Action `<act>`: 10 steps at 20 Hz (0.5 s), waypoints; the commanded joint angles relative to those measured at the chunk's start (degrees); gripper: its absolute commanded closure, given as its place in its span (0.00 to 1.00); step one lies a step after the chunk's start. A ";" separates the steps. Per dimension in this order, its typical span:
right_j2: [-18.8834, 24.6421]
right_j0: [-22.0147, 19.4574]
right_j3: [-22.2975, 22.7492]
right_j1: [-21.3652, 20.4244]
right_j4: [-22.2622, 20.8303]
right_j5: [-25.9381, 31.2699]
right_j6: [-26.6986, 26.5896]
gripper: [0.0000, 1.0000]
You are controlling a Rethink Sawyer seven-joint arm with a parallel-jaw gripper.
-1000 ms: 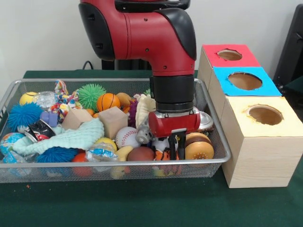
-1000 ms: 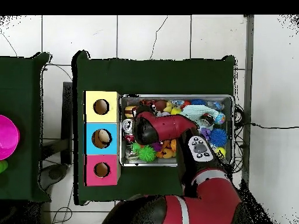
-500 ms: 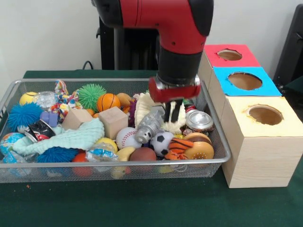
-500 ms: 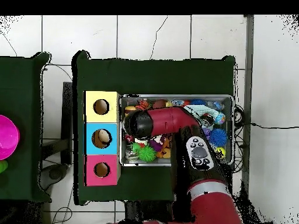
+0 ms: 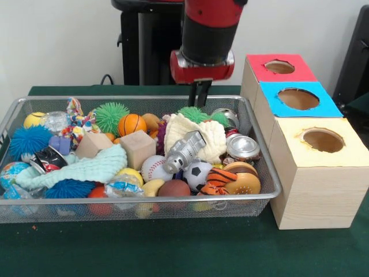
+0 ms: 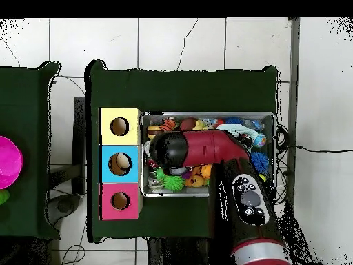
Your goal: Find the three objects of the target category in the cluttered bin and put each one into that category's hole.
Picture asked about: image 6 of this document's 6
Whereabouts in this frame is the wooden box with three holes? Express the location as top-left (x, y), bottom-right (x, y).
top-left (98, 106), bottom-right (144, 222)

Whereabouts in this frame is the brown ball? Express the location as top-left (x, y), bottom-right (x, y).
top-left (179, 117), bottom-right (198, 132)

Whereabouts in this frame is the wooden toy hamburger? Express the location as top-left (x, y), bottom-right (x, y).
top-left (146, 124), bottom-right (164, 140)

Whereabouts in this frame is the green spiky rubber ball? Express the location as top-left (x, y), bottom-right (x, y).
top-left (161, 174), bottom-right (185, 193)

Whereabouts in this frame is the orange basketball toy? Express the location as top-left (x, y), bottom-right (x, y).
top-left (200, 164), bottom-right (214, 179)

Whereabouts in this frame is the dark green table cloth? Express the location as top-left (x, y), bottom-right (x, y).
top-left (0, 61), bottom-right (61, 240)
top-left (85, 59), bottom-right (279, 244)

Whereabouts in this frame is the beige round toy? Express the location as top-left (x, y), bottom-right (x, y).
top-left (114, 153), bottom-right (132, 170)

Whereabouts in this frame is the mint green knitted cloth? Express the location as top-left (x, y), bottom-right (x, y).
top-left (215, 123), bottom-right (260, 139)

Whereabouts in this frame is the blue spiky rubber ball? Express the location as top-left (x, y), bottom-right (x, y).
top-left (250, 150), bottom-right (269, 174)

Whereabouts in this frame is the black flat panel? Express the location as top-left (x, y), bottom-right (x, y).
top-left (72, 96), bottom-right (87, 195)

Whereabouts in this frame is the grey oval base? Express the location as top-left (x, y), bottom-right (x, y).
top-left (46, 193), bottom-right (81, 225)

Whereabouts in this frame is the pink plastic bowl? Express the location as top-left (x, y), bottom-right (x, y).
top-left (0, 135), bottom-right (25, 190)

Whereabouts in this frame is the silver wire mesh bin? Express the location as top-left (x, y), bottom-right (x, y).
top-left (140, 110), bottom-right (277, 198)

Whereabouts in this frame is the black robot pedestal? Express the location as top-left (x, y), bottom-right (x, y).
top-left (146, 236), bottom-right (210, 265)

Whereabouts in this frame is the grey metal rail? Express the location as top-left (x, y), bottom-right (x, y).
top-left (284, 17), bottom-right (301, 265)

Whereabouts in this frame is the long black cable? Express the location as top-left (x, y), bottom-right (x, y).
top-left (286, 144), bottom-right (353, 153)

